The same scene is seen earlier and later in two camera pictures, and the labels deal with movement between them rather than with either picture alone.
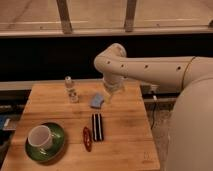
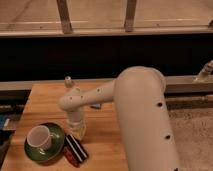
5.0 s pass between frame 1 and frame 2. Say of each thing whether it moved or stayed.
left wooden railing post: stayed
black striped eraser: moved
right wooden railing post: stayed
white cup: stayed
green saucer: stayed
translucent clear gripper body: moved
